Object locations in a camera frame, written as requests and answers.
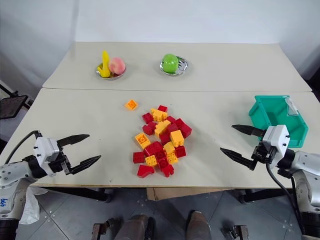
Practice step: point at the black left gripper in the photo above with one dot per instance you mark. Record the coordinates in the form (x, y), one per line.
(61, 163)

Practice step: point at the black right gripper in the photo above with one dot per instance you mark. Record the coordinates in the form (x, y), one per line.
(262, 152)

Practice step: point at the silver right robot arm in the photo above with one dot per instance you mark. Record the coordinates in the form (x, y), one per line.
(306, 175)

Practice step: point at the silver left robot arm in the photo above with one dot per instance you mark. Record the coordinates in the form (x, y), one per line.
(11, 180)

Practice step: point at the brown cardboard box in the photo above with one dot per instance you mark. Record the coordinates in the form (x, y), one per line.
(180, 193)

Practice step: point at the green plastic bin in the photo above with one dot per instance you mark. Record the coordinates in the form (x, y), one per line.
(280, 117)

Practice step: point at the clear label holder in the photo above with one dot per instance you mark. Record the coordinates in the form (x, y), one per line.
(292, 107)

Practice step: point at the white plastic bag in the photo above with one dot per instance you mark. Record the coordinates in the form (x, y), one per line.
(31, 207)

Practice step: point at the black metal stand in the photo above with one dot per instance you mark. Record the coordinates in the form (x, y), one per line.
(12, 105)

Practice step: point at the silver metal plate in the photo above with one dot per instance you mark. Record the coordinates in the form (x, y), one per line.
(117, 76)
(182, 66)

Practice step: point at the yellow toy banana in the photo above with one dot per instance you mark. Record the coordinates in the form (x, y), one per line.
(105, 65)

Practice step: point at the pink toy peach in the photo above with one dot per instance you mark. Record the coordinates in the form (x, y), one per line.
(117, 66)

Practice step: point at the dark rounded shape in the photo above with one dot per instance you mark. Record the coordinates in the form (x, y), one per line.
(198, 226)
(135, 227)

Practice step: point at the green toy apple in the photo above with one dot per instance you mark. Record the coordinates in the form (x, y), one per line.
(170, 63)

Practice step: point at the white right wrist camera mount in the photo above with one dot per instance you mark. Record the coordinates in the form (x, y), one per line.
(277, 140)

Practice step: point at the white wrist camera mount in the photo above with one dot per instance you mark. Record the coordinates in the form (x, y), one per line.
(277, 140)
(45, 152)

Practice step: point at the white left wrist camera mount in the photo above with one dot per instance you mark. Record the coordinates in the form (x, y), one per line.
(45, 152)

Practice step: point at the black table frame bar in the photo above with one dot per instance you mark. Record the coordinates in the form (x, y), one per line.
(80, 193)
(265, 196)

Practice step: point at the rusty metal bracket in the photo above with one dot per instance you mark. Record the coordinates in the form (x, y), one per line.
(236, 232)
(102, 228)

